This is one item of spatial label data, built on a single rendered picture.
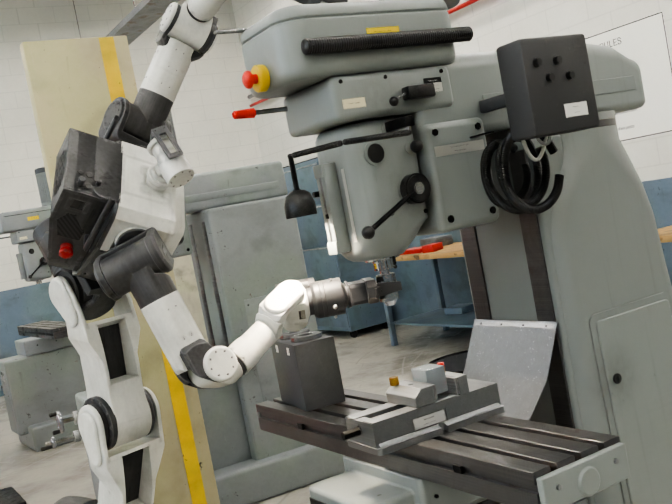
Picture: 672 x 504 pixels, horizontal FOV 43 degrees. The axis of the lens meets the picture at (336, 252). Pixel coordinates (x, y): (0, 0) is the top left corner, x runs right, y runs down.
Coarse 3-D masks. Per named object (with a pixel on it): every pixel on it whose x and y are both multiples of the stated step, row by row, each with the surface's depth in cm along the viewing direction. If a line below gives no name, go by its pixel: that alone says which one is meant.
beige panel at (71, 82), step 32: (32, 64) 334; (64, 64) 340; (96, 64) 347; (128, 64) 353; (32, 96) 335; (64, 96) 340; (96, 96) 346; (128, 96) 353; (64, 128) 339; (96, 128) 345; (96, 320) 342; (160, 352) 354; (160, 384) 353; (192, 416) 360; (192, 448) 358; (160, 480) 351; (192, 480) 358
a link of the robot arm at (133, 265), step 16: (144, 240) 185; (112, 256) 185; (128, 256) 184; (144, 256) 184; (112, 272) 183; (128, 272) 184; (144, 272) 184; (160, 272) 186; (112, 288) 184; (128, 288) 186; (144, 288) 183; (160, 288) 184; (176, 288) 188; (144, 304) 184
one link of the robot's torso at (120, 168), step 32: (64, 160) 193; (96, 160) 195; (128, 160) 200; (64, 192) 186; (96, 192) 189; (128, 192) 194; (160, 192) 199; (64, 224) 193; (96, 224) 189; (128, 224) 191; (160, 224) 194; (64, 256) 198; (96, 256) 199
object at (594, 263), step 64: (576, 192) 213; (640, 192) 225; (512, 256) 221; (576, 256) 212; (640, 256) 223; (576, 320) 211; (640, 320) 219; (576, 384) 212; (640, 384) 218; (640, 448) 216
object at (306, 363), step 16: (288, 336) 248; (304, 336) 239; (320, 336) 241; (272, 352) 255; (288, 352) 240; (304, 352) 236; (320, 352) 238; (336, 352) 240; (288, 368) 243; (304, 368) 236; (320, 368) 238; (336, 368) 239; (288, 384) 246; (304, 384) 236; (320, 384) 238; (336, 384) 239; (288, 400) 250; (304, 400) 236; (320, 400) 237; (336, 400) 239
